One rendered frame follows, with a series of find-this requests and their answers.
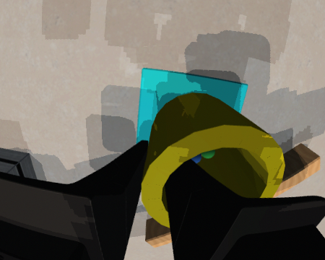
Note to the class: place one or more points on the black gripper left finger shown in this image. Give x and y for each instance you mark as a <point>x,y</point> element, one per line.
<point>97,211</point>

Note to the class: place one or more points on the blue marble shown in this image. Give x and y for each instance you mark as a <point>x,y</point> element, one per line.
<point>197,158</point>

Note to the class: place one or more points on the long wooden beam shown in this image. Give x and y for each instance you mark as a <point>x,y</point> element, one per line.
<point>300,163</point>

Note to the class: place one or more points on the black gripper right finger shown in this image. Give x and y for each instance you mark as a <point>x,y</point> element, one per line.
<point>206,218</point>

